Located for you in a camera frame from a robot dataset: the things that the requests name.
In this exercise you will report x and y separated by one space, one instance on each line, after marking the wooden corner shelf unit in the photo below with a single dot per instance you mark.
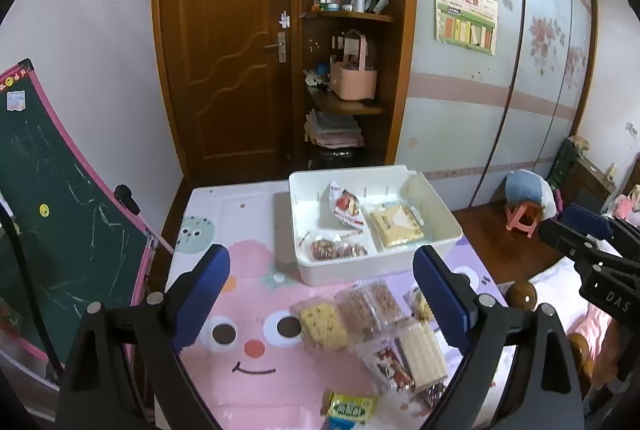
400 34

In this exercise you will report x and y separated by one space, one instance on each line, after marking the pink plastic stool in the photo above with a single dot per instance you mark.
522 220

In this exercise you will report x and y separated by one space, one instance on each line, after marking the green chalkboard easel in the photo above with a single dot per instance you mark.
65 210

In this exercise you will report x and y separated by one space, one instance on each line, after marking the dark box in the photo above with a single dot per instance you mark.
335 158

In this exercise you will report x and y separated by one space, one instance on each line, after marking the floral sliding wardrobe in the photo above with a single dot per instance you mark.
475 119

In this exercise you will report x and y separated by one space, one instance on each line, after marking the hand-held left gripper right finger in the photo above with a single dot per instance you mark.
440 300

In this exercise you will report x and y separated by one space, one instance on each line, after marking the clear packet of yellow biscuits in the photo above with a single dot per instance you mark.
322 325

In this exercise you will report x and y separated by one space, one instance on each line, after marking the white door hook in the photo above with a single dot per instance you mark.
284 18

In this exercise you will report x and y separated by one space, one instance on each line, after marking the dark wooden nightstand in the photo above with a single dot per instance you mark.
592 185

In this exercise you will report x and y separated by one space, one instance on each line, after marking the clear packet of cream wafers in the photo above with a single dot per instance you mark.
422 352

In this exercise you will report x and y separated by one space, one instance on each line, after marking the clear packet of dark nuts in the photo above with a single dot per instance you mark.
432 395

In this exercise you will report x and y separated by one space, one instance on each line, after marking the small figurines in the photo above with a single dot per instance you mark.
316 77

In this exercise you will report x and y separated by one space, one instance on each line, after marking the clear packet of brown wafers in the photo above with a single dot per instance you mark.
367 307

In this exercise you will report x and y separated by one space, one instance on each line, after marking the pink blanket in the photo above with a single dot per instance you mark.
597 325

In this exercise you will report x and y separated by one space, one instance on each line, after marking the wall poster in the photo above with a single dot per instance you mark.
467 17

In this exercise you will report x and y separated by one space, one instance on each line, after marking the black easel clamp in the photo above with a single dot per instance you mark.
126 199

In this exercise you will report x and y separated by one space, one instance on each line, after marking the green cloth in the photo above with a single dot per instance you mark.
562 164

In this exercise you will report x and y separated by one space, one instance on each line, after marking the cartoon printed table mat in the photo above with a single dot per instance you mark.
240 310

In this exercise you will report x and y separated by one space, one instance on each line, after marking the yellow square cracker packet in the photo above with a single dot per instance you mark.
397 222

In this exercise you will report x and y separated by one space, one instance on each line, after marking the clear packet of round cookies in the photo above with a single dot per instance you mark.
422 305

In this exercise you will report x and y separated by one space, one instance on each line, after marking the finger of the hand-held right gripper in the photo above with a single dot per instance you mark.
587 220
567 237

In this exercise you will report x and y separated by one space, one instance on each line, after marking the wooden door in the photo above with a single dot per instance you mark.
220 39

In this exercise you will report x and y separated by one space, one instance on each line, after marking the stack of folded cloths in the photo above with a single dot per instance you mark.
332 129

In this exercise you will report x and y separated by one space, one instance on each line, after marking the brown bedpost knob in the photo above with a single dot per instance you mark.
521 296

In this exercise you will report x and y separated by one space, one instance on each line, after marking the pink plush toy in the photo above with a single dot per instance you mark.
629 205

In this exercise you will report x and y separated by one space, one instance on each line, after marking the pink basket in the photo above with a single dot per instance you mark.
352 82

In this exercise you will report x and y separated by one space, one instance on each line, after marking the red print snack packet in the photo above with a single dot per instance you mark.
387 362

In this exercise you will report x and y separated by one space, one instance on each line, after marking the white bed quilt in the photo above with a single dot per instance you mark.
557 280

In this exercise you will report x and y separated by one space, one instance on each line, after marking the green yellow snack packet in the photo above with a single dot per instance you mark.
350 407

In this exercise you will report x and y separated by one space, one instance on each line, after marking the white plastic bin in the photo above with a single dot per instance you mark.
435 220

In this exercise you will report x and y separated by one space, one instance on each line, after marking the person's right hand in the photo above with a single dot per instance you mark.
605 367

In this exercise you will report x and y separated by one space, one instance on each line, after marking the red white snack packet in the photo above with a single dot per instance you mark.
347 207

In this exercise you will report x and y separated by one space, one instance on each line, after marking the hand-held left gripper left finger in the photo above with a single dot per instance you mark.
205 295

